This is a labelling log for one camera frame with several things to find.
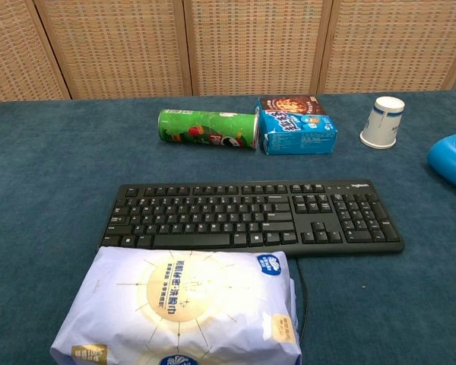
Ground green chips can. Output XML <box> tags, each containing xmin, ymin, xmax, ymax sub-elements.
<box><xmin>157</xmin><ymin>109</ymin><xmax>260</xmax><ymax>151</ymax></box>

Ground woven bamboo folding screen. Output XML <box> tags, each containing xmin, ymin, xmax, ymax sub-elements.
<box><xmin>0</xmin><ymin>0</ymin><xmax>456</xmax><ymax>103</ymax></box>

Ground white paper cup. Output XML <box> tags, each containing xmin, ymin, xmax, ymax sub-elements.
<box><xmin>359</xmin><ymin>96</ymin><xmax>406</xmax><ymax>150</ymax></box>

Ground white tissue pack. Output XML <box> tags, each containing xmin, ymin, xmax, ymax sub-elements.
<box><xmin>49</xmin><ymin>246</ymin><xmax>303</xmax><ymax>365</ymax></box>

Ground blue table mat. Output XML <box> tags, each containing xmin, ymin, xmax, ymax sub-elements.
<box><xmin>0</xmin><ymin>90</ymin><xmax>456</xmax><ymax>365</ymax></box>

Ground blue cookie box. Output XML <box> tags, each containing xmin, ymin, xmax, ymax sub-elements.
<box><xmin>257</xmin><ymin>94</ymin><xmax>338</xmax><ymax>156</ymax></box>

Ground blue detergent bottle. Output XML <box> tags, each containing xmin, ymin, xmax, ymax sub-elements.
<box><xmin>426</xmin><ymin>131</ymin><xmax>456</xmax><ymax>197</ymax></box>

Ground black computer keyboard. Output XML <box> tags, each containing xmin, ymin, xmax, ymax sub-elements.
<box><xmin>100</xmin><ymin>179</ymin><xmax>406</xmax><ymax>258</ymax></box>

